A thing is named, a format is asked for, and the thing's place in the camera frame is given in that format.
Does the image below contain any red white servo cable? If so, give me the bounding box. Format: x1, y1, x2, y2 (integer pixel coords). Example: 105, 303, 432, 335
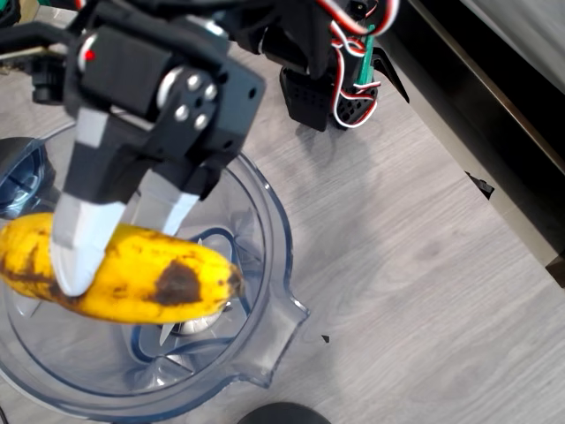
315, 0, 401, 37
329, 21, 381, 130

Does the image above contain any clear blue-tinted blender jar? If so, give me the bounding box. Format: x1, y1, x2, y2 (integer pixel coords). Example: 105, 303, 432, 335
0, 123, 310, 423

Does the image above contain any dark brown wooden rail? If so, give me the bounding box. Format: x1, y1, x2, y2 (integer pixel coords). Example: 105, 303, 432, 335
403, 0, 565, 178

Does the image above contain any dark green-black object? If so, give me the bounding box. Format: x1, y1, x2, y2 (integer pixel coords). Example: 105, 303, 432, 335
0, 0, 22, 26

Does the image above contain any spotted yellow banana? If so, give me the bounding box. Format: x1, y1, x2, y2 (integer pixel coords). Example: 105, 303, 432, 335
0, 211, 246, 326

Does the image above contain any brown wooden furniture corner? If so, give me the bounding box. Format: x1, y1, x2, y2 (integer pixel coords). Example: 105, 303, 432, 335
545, 249, 565, 288

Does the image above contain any black round object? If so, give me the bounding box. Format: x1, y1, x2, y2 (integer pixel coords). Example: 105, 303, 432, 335
237, 401, 331, 424

